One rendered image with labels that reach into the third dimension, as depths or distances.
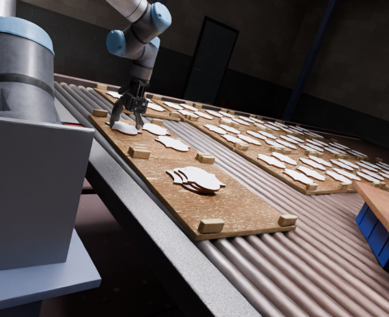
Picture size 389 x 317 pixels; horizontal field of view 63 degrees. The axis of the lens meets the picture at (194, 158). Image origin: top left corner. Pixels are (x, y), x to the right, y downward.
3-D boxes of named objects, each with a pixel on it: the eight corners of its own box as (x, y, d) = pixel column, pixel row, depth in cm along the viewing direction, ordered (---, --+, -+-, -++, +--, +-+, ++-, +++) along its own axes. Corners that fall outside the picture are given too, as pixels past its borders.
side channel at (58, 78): (36, 88, 172) (38, 72, 169) (33, 86, 176) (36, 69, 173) (356, 143, 433) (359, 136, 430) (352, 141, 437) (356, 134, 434)
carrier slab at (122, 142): (124, 160, 98) (126, 155, 97) (87, 117, 128) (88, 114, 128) (211, 166, 119) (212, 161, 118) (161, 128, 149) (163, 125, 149)
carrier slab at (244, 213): (194, 241, 67) (197, 234, 67) (124, 160, 98) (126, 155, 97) (295, 230, 88) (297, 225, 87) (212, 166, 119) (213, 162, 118)
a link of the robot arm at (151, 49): (133, 29, 108) (150, 34, 115) (126, 61, 111) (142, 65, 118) (149, 34, 104) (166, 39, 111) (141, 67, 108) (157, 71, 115)
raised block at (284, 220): (281, 227, 83) (285, 217, 82) (276, 222, 85) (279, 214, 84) (295, 226, 87) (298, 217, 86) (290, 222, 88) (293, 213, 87)
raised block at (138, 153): (131, 158, 96) (134, 150, 96) (129, 156, 98) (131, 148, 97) (149, 160, 100) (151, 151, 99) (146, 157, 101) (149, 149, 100)
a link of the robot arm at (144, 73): (129, 61, 114) (149, 66, 119) (126, 73, 115) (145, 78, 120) (136, 66, 108) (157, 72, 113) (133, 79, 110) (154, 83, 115)
